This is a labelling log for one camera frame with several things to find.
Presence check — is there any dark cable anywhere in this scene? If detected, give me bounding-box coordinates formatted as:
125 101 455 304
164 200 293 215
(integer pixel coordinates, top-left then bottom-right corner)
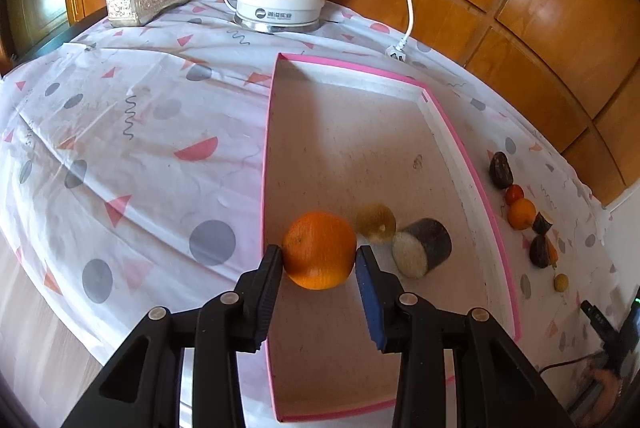
537 358 601 377

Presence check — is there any large orange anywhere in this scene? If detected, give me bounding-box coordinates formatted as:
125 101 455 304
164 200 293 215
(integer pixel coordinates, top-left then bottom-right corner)
282 211 357 291

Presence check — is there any silver kettle base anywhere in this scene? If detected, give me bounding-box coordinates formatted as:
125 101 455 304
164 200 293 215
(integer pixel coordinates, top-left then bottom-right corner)
234 11 323 34

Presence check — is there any white power cord with plug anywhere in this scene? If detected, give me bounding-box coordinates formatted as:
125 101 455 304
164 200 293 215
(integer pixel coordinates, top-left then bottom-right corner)
320 0 416 62

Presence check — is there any white patterned tablecloth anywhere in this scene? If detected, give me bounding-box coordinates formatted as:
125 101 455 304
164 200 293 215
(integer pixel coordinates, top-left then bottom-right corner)
0 0 615 409

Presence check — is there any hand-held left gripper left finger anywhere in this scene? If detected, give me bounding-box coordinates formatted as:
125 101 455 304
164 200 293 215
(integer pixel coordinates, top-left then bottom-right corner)
60 244 286 428

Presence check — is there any small dark water chestnut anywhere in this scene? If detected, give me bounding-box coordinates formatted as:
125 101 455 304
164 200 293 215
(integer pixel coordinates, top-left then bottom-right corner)
529 234 552 269

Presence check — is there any person's right hand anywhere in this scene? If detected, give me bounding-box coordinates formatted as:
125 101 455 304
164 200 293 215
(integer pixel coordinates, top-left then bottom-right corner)
594 368 624 414

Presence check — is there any pink shallow cardboard box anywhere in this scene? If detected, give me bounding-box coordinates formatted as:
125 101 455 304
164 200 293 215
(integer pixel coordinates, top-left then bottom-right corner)
261 52 524 424

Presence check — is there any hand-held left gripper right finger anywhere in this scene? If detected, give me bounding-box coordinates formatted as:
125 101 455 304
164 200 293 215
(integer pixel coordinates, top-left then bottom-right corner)
356 245 576 428

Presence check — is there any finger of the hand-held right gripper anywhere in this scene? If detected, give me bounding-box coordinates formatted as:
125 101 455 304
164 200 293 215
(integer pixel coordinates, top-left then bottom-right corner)
580 301 610 335

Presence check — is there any half kiwi fruit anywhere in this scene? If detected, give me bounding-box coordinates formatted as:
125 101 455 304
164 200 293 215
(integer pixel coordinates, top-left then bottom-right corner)
356 203 397 243

